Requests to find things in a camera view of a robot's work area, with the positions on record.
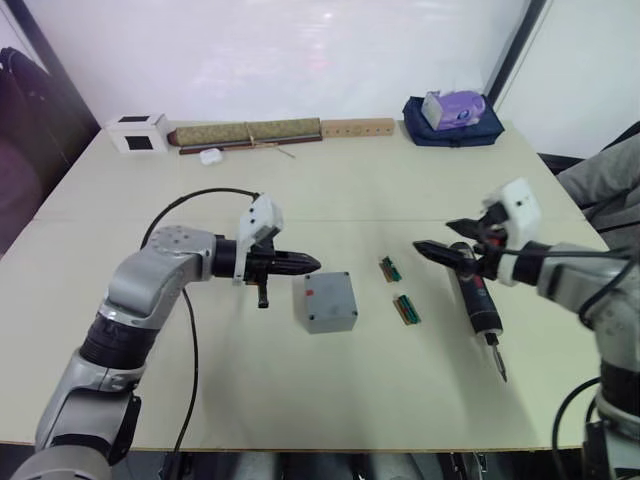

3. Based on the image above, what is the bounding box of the grey box lid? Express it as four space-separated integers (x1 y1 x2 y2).
303 271 359 321

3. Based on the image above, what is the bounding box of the green terminal block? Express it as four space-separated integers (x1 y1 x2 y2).
377 255 404 284
392 294 421 327

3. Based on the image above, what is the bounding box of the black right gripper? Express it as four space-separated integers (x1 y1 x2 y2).
412 202 512 282

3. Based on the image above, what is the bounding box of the black electric screwdriver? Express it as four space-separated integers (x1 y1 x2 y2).
448 241 510 385

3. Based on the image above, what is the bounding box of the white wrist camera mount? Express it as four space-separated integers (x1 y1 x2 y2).
231 193 286 287
479 177 544 289

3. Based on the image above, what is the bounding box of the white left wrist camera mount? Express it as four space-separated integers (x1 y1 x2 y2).
231 193 286 287

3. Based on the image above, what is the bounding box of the black frame post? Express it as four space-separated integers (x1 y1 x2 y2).
483 0 554 101

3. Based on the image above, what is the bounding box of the grey jacket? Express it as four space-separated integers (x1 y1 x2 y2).
555 144 640 250

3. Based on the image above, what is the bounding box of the rolled tan bamboo scroll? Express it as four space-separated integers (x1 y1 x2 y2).
167 117 324 149

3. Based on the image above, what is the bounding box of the white box with black squares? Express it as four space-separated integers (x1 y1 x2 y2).
103 112 169 154

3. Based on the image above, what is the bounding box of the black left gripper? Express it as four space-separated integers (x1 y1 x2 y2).
243 227 323 309

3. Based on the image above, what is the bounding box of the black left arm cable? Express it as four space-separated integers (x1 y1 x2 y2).
139 187 266 454

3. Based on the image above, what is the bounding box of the purple tissue pack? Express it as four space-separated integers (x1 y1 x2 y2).
420 89 489 129

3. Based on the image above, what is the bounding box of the grey plastic junction box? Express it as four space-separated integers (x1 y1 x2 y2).
292 271 360 335

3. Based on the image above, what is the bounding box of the dark wooden rod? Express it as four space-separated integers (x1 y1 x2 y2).
178 135 324 160

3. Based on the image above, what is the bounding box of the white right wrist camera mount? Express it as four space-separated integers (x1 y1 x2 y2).
479 177 544 289

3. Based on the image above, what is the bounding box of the navy fabric bag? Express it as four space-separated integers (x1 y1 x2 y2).
402 95 505 149

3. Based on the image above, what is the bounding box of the wooden block with holes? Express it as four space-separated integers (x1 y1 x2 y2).
319 117 396 140

